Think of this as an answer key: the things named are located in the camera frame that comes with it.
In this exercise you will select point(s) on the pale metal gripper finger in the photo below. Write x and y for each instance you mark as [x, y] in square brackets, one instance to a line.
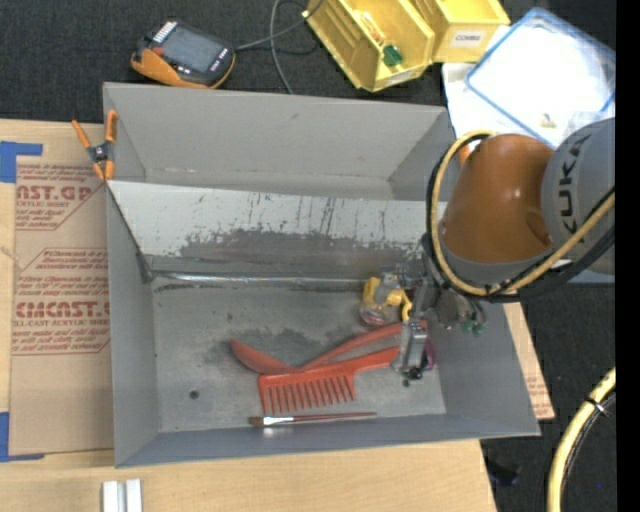
[411, 350]

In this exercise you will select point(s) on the clear glass thing with yellow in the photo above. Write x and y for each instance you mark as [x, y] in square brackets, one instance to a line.
[381, 300]

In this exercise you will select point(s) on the grey metal bin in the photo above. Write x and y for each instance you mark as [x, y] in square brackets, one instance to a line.
[280, 320]

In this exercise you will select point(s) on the thin red-brown paintbrush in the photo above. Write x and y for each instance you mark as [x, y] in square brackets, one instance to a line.
[320, 418]

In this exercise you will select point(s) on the orange comb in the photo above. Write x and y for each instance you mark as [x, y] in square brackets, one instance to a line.
[305, 389]

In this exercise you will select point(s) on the brown cardboard board, red print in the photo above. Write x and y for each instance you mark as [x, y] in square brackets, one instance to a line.
[60, 280]

